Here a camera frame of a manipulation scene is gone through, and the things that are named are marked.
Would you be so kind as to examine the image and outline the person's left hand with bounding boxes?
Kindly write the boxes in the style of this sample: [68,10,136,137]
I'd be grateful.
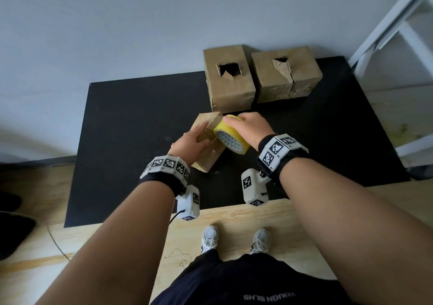
[167,130,212,166]

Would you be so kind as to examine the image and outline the person's right hand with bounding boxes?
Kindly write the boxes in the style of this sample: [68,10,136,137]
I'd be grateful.
[223,112,276,151]

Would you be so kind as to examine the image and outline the small cardboard box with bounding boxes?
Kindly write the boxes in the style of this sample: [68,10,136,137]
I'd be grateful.
[189,111,227,173]

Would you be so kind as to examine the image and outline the yellow tape roll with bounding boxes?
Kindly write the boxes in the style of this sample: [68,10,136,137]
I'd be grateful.
[213,114,251,156]

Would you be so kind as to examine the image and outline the tall cardboard box square hole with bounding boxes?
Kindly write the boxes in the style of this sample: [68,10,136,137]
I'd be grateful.
[203,44,257,114]

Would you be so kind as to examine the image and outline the wide cardboard box torn flap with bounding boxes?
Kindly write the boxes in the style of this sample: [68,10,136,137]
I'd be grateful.
[251,45,323,104]

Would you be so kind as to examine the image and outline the person's left forearm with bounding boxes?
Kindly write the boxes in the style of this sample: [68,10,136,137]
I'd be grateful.
[35,179,176,305]

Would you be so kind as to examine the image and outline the person's right forearm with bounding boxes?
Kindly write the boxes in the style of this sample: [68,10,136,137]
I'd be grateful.
[279,157,433,305]

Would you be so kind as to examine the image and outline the black marker wristband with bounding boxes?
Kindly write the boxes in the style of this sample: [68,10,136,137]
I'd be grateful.
[139,155,191,197]
[257,133,310,184]

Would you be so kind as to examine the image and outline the white left sneaker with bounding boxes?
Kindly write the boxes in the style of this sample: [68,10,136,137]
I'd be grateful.
[201,225,220,254]

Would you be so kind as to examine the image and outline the white sneaker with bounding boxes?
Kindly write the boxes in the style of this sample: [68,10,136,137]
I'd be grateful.
[201,225,220,254]
[249,227,271,255]

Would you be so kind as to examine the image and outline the thin black thread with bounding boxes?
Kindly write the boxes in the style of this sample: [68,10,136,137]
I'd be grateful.
[164,247,192,269]

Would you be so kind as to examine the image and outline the white right sneaker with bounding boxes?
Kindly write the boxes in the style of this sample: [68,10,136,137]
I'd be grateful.
[249,227,271,255]

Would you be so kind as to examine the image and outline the black shorts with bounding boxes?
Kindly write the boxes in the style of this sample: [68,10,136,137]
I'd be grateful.
[150,249,354,305]

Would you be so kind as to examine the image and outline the black bag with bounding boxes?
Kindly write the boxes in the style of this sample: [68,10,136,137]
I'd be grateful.
[0,191,37,261]

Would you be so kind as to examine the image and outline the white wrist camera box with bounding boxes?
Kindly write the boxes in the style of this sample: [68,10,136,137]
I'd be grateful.
[241,168,271,207]
[175,184,201,221]

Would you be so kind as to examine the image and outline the white metal shelf frame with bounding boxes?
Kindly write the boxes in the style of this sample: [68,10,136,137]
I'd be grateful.
[347,0,433,168]

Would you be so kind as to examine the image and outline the thin grey floor cable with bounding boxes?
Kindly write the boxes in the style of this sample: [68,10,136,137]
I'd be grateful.
[46,225,72,261]

